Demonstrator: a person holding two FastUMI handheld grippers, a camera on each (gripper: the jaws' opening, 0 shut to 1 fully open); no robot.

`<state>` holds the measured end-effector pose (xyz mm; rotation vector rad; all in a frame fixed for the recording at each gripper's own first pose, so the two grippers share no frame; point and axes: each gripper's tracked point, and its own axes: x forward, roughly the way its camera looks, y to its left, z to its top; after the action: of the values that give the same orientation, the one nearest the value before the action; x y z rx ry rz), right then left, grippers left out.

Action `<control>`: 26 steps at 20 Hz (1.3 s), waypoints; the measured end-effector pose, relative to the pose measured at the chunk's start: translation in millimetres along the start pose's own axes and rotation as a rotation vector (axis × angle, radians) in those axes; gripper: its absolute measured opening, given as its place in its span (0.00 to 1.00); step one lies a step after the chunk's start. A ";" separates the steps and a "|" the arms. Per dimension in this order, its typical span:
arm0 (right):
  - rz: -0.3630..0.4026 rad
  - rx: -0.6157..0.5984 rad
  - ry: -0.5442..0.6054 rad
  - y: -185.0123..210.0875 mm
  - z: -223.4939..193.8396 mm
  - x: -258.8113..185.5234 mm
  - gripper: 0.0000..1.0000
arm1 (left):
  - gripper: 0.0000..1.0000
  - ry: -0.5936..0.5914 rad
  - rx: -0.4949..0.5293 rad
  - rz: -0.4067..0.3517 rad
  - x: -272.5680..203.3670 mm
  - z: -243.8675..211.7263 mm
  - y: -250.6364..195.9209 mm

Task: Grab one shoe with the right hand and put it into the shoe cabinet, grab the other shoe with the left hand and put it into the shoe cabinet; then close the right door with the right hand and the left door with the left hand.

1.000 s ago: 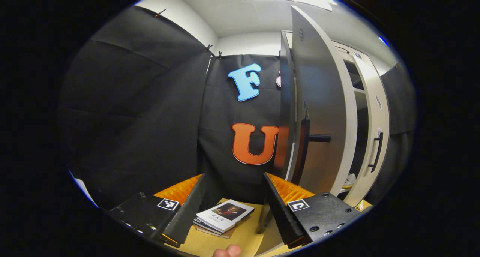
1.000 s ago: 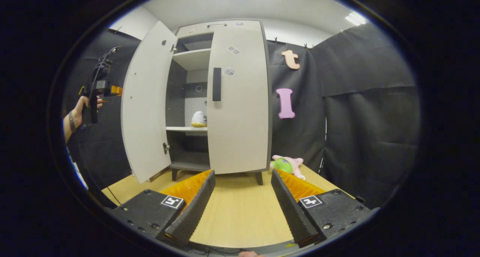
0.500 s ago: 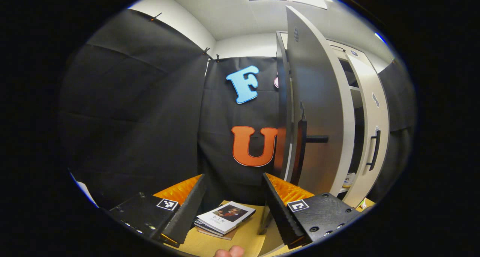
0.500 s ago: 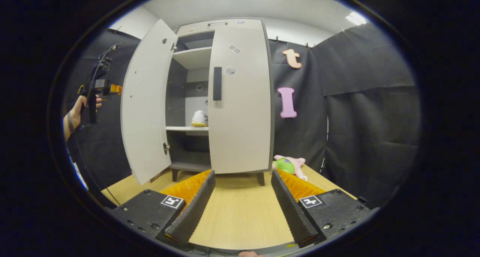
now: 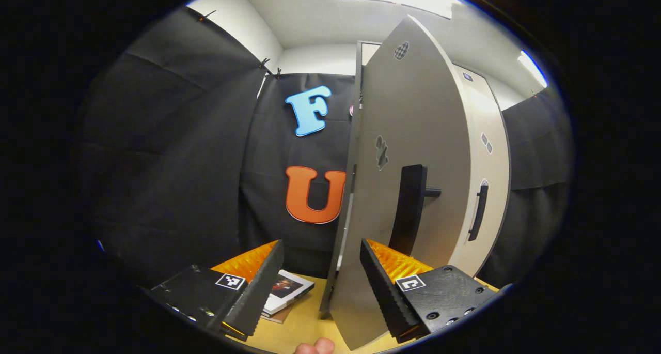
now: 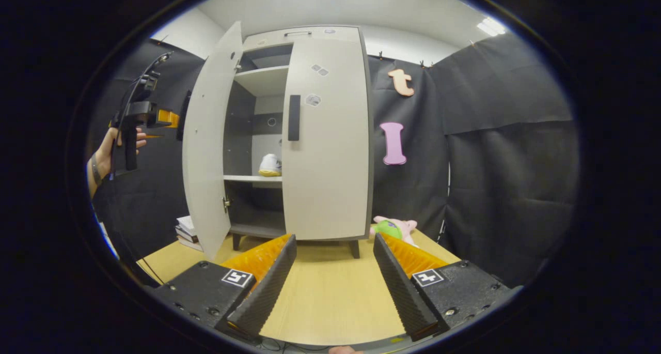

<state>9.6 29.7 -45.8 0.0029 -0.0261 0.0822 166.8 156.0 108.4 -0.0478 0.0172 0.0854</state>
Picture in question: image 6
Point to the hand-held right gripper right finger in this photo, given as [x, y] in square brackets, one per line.
[400, 292]

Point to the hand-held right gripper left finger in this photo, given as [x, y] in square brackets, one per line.
[268, 292]

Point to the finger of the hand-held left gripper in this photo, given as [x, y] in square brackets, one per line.
[154, 136]
[168, 119]

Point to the grey shoe cabinet door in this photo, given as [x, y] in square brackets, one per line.
[330, 178]
[206, 152]

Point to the grey shoe cabinet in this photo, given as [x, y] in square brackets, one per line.
[268, 80]

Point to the white shoe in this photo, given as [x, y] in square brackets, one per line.
[269, 165]

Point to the pink and green plush toy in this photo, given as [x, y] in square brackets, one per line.
[387, 229]

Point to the stack of books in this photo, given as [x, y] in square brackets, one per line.
[188, 232]

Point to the black backdrop cloth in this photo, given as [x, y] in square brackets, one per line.
[490, 188]

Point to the ceiling light panel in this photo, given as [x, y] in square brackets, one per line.
[491, 26]

